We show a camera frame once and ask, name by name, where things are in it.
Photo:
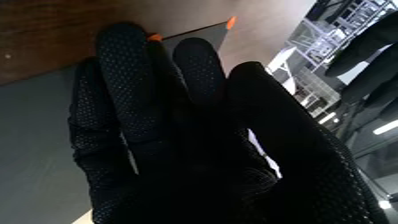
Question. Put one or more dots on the dark mat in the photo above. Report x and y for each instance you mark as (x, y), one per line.
(35, 140)

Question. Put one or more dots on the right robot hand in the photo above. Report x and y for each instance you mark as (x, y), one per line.
(195, 160)

